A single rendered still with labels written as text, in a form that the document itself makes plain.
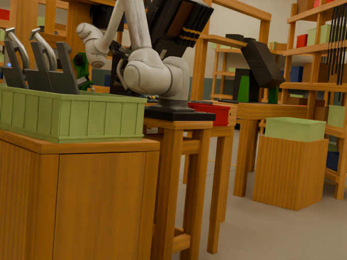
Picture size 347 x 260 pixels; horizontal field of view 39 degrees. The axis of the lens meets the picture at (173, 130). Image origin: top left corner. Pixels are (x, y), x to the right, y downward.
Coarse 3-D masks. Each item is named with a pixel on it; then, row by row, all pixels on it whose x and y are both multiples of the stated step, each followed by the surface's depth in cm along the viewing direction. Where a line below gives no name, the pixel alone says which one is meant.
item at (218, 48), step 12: (216, 48) 1253; (228, 48) 1233; (276, 48) 1166; (216, 60) 1254; (276, 60) 1205; (324, 60) 1089; (216, 72) 1250; (228, 72) 1235; (216, 96) 1252; (228, 96) 1232; (264, 96) 1179; (300, 96) 1133; (324, 96) 1095; (240, 120) 1219; (264, 120) 1187
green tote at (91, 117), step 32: (0, 96) 193; (32, 96) 178; (64, 96) 167; (96, 96) 177; (128, 96) 202; (0, 128) 193; (32, 128) 178; (64, 128) 169; (96, 128) 180; (128, 128) 192
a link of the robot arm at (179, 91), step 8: (168, 64) 246; (176, 64) 246; (184, 64) 248; (176, 72) 244; (184, 72) 248; (176, 80) 244; (184, 80) 248; (176, 88) 245; (184, 88) 249; (160, 96) 251; (168, 96) 248; (176, 96) 248; (184, 96) 250
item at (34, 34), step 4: (36, 28) 190; (32, 32) 189; (36, 32) 191; (32, 36) 190; (36, 36) 190; (40, 36) 191; (36, 40) 190; (40, 40) 190; (44, 40) 191; (44, 44) 190; (48, 44) 190; (48, 48) 189; (48, 52) 190; (52, 52) 190; (48, 56) 190; (52, 56) 190; (52, 60) 190; (56, 60) 192; (52, 64) 191; (56, 64) 192; (52, 68) 192; (56, 68) 193
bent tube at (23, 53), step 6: (6, 30) 200; (12, 30) 203; (6, 36) 203; (12, 36) 201; (18, 42) 201; (18, 48) 200; (24, 48) 201; (24, 54) 201; (24, 60) 201; (24, 66) 203
